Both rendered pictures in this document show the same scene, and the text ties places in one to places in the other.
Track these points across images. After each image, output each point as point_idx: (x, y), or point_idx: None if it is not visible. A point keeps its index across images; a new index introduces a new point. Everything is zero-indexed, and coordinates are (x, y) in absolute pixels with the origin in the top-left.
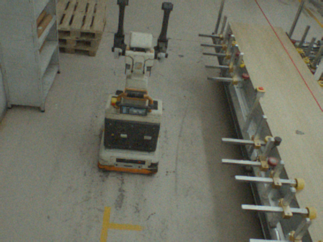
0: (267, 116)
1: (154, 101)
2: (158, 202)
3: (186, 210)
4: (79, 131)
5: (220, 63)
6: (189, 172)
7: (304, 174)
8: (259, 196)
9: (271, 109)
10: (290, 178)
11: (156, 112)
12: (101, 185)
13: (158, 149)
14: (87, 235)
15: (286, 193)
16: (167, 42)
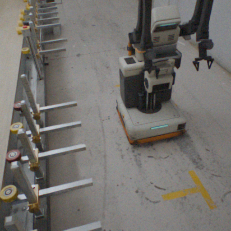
0: (16, 64)
1: (130, 63)
2: (109, 99)
3: (89, 100)
4: (206, 128)
5: (48, 187)
6: (89, 123)
7: (10, 39)
8: (43, 48)
9: (6, 71)
10: (22, 35)
11: (124, 56)
12: None
13: (119, 103)
14: None
15: (34, 12)
16: (133, 31)
